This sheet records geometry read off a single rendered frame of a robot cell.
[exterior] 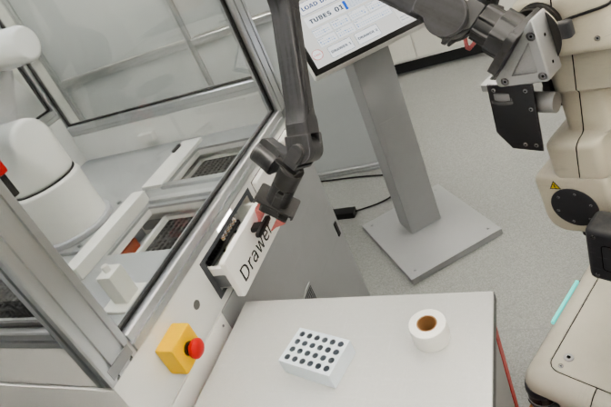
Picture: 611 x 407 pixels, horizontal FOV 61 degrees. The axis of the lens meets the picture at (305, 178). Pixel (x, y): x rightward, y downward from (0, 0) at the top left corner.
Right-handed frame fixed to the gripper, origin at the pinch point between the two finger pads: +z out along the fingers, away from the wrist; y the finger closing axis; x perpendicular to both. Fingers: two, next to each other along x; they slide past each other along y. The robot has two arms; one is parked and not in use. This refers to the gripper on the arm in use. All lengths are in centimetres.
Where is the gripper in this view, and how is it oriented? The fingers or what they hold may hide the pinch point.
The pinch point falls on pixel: (266, 223)
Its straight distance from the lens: 128.8
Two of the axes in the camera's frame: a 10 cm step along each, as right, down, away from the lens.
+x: -2.7, 5.8, -7.7
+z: -3.4, 6.9, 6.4
